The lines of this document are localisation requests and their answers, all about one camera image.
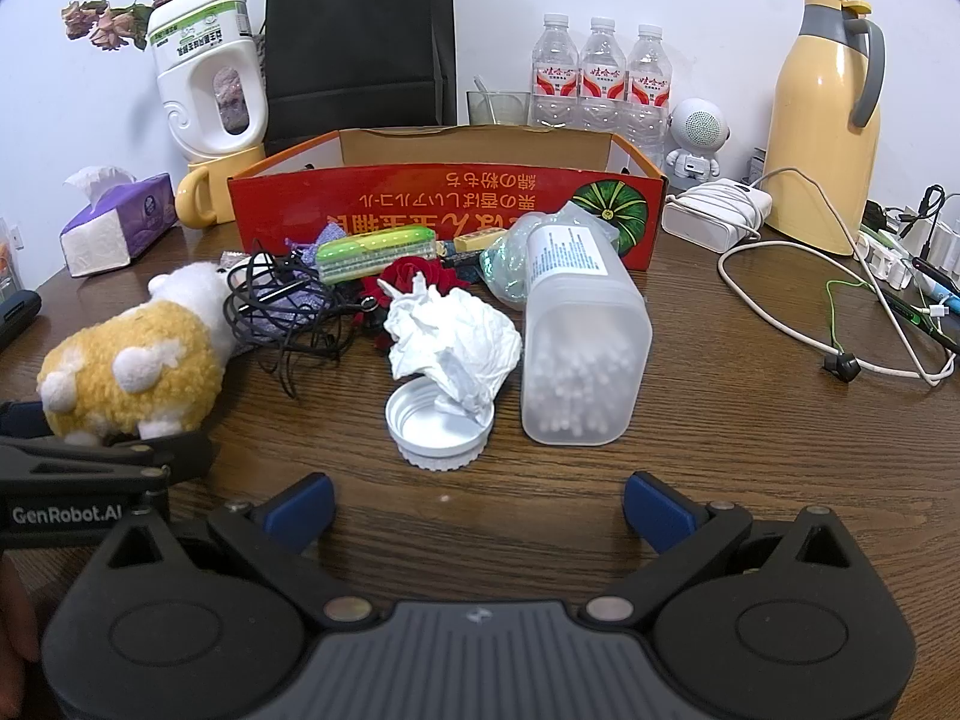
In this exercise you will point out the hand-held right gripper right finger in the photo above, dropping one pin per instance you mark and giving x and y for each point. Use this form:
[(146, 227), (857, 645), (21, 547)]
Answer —
[(660, 514)]

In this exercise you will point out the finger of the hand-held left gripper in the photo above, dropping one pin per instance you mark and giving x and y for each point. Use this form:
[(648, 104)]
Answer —
[(184, 457), (22, 420)]

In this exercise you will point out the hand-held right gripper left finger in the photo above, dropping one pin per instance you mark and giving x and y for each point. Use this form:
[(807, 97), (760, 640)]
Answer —
[(304, 511)]

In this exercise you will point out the yellow white plush toy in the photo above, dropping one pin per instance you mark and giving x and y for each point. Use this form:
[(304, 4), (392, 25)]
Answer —
[(127, 360)]

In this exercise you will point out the white plastic lid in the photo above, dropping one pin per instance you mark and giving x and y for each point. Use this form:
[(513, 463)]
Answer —
[(431, 439)]

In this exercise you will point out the translucent cotton swab container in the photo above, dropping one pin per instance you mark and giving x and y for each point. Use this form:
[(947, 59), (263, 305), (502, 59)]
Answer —
[(585, 360)]

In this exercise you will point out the purple fabric pouch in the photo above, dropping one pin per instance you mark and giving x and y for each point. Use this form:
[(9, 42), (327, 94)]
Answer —
[(300, 307)]

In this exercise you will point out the white tissue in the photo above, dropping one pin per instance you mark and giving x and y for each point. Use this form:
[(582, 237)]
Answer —
[(450, 337)]

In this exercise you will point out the red fabric flower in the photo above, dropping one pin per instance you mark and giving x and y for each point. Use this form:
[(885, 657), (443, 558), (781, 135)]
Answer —
[(409, 274)]

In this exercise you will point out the green yellow case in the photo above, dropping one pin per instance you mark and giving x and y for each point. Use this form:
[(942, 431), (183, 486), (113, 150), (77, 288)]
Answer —
[(375, 251)]

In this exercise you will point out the clear bubble wrap bag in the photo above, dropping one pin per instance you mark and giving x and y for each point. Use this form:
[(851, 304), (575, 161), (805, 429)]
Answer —
[(506, 266)]

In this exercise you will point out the small yellow packet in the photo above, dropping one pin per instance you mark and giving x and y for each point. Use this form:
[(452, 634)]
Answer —
[(476, 242)]

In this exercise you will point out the red cardboard box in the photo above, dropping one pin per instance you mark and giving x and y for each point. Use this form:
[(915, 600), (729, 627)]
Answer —
[(420, 199)]

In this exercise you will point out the person's left hand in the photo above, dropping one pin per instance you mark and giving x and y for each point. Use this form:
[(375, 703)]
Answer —
[(16, 630)]

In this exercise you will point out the dark blue case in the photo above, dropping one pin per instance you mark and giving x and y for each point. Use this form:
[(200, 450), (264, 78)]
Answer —
[(19, 315)]

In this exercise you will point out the desk organizer rack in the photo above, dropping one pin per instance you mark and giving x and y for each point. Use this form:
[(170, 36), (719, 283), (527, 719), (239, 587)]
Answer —
[(7, 259)]

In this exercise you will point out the purple tissue box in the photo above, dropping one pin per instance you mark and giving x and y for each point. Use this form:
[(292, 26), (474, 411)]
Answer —
[(120, 229)]

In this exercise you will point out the yellow mug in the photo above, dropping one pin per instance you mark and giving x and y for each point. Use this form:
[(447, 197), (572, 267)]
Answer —
[(206, 191)]

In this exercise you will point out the white power adapter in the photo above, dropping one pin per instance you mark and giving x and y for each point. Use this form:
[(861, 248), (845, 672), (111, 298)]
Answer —
[(712, 214)]

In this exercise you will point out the blue black pen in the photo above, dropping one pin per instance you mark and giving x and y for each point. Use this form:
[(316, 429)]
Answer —
[(922, 319)]

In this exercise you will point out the white astronaut speaker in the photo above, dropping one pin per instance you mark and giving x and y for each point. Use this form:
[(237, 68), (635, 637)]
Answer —
[(697, 139)]

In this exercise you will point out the white power strip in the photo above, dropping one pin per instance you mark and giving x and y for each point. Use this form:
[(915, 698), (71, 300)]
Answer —
[(934, 247)]

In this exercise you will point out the purple knitted cloth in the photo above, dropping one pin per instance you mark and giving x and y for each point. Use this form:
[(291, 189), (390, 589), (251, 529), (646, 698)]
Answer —
[(260, 60)]

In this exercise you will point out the white detergent bottle vase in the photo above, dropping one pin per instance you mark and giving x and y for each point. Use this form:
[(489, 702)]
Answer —
[(195, 52)]

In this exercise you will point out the yellow thermos jug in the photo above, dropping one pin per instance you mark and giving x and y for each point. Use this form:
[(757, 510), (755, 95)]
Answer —
[(821, 135)]

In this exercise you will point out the clear water bottle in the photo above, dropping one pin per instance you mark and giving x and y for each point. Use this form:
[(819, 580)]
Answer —
[(604, 75), (647, 90), (555, 75)]

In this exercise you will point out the glass cup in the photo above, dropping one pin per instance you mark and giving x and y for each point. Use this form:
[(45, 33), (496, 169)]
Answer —
[(499, 111)]

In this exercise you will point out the black paper bag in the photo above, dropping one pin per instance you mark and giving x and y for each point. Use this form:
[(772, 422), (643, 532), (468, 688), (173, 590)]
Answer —
[(360, 45)]

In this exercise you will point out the clear straw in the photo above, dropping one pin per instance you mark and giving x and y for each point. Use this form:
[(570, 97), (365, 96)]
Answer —
[(484, 94)]

